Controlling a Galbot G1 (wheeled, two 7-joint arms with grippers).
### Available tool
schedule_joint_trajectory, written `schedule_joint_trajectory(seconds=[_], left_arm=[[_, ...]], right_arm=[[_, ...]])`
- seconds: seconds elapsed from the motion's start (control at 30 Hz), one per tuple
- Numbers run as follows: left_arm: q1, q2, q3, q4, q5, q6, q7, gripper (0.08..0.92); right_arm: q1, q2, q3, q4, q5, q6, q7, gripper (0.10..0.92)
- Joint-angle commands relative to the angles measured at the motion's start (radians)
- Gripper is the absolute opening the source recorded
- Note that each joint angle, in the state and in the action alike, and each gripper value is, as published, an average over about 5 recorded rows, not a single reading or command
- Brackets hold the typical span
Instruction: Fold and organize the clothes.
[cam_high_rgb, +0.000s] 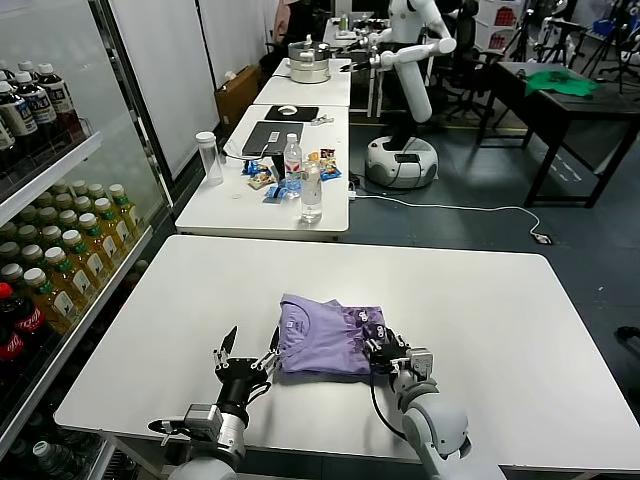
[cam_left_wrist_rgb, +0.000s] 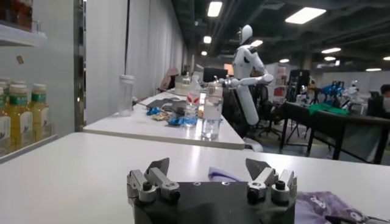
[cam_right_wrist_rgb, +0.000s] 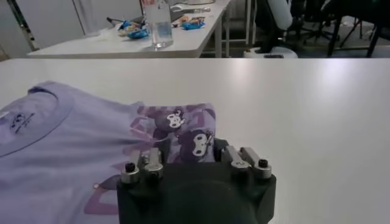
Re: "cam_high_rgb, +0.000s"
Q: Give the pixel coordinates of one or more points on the cardboard box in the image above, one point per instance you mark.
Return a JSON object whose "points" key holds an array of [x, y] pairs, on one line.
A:
{"points": [[237, 95]]}

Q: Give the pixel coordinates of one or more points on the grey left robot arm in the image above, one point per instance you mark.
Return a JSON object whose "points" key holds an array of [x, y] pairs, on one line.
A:
{"points": [[215, 455]]}

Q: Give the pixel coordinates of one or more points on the water bottle red label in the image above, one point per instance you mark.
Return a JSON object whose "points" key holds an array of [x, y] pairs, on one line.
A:
{"points": [[293, 165]]}

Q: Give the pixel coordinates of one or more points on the yellow snack packet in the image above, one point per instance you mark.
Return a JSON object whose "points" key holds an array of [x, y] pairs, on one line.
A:
{"points": [[312, 156]]}

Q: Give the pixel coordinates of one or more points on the white power strip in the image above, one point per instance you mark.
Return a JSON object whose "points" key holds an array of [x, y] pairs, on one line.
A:
{"points": [[353, 190]]}

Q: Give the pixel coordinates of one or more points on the white display shelf rack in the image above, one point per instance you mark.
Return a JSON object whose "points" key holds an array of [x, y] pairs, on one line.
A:
{"points": [[50, 165]]}

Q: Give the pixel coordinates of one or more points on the small black box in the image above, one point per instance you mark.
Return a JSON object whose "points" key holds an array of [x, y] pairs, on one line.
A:
{"points": [[276, 165]]}

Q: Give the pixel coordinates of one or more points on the pink garment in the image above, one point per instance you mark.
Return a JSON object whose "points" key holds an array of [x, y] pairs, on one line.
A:
{"points": [[285, 20]]}

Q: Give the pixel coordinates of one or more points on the clear bottle green label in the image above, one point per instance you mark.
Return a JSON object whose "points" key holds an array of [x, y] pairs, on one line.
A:
{"points": [[52, 457]]}

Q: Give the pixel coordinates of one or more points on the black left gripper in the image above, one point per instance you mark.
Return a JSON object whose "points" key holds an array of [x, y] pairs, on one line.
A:
{"points": [[237, 380]]}

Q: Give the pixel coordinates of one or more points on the steel steamer pot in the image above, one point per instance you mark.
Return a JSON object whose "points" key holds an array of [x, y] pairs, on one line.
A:
{"points": [[310, 62]]}

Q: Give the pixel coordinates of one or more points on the white storage boxes red print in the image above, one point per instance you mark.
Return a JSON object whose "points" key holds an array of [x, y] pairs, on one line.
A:
{"points": [[500, 20]]}

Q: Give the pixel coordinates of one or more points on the cola bottle red label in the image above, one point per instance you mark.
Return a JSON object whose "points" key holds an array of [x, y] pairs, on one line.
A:
{"points": [[25, 320], [10, 345]]}

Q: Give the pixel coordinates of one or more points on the small green bottle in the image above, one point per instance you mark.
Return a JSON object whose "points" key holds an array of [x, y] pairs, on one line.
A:
{"points": [[344, 22]]}

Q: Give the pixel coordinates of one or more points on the white floor socket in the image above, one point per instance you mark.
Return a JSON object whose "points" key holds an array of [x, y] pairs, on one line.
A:
{"points": [[542, 238]]}

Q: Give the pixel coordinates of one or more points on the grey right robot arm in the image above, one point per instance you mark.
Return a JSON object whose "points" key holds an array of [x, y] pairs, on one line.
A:
{"points": [[435, 420]]}

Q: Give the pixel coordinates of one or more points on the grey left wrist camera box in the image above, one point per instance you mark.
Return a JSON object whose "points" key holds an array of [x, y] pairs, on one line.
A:
{"points": [[202, 422]]}

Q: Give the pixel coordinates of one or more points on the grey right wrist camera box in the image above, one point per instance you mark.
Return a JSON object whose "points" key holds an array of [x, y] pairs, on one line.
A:
{"points": [[422, 362]]}

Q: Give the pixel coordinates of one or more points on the black mouse pad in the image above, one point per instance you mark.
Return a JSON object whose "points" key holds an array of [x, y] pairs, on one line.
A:
{"points": [[305, 112]]}

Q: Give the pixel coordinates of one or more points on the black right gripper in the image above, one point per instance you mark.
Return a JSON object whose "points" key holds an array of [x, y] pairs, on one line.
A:
{"points": [[392, 361]]}

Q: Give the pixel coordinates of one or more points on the purple t-shirt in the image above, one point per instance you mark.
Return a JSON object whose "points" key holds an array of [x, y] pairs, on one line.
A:
{"points": [[320, 340]]}

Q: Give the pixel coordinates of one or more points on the white computer mouse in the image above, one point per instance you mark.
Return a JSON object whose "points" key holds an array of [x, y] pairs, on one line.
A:
{"points": [[286, 109]]}

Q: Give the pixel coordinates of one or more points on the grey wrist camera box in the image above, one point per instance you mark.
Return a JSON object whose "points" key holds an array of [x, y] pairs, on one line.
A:
{"points": [[202, 422], [422, 362]]}

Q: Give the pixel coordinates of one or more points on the dark tea bottle white cap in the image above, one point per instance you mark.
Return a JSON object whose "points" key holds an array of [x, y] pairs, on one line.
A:
{"points": [[37, 107], [5, 72], [15, 120], [26, 66], [57, 100]]}

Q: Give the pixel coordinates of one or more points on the black table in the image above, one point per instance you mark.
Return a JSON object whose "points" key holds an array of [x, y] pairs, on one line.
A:
{"points": [[575, 110]]}

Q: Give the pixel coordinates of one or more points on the clear plastic water bottle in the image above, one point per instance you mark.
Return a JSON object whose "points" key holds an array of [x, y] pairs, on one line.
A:
{"points": [[311, 195]]}

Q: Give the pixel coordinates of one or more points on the dark snack packet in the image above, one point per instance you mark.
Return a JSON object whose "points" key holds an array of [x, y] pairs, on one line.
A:
{"points": [[327, 155]]}

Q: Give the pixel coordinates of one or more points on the blue snack packet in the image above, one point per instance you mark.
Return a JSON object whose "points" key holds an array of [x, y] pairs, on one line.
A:
{"points": [[280, 192], [331, 173], [255, 166]]}

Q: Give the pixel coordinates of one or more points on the dark grey laptop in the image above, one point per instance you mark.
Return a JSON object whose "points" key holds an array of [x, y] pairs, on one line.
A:
{"points": [[260, 140]]}

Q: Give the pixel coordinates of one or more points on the yellow tea bottle white cap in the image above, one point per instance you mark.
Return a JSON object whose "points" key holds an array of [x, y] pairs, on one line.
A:
{"points": [[67, 216], [28, 232], [110, 225], [32, 251], [65, 277], [11, 271], [80, 186], [51, 232], [96, 242], [96, 190], [82, 202], [64, 200], [48, 214], [80, 260], [122, 210], [47, 300]]}

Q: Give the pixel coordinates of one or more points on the green cloth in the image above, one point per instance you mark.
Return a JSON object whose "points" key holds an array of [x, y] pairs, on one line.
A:
{"points": [[555, 82]]}

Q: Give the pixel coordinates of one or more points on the clear cylinder container white lid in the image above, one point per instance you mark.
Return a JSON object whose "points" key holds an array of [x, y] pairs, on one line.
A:
{"points": [[210, 160]]}

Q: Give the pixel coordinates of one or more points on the black office chair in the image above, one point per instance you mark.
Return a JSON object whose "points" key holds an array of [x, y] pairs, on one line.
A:
{"points": [[467, 30]]}

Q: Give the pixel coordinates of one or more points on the grey metal door frame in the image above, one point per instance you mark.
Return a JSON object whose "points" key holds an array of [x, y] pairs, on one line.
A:
{"points": [[145, 125]]}

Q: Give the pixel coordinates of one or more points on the white rectangular table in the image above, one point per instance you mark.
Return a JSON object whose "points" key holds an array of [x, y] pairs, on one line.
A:
{"points": [[310, 92], [225, 210]]}

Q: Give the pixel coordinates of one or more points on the biscuit snack packet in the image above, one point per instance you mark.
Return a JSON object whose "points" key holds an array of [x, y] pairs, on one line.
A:
{"points": [[261, 180]]}

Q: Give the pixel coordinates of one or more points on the white humanoid robot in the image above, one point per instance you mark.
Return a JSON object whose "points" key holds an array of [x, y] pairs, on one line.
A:
{"points": [[415, 90]]}

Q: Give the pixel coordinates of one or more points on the small silver clip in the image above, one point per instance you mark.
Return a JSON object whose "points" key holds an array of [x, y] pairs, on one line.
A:
{"points": [[322, 119]]}

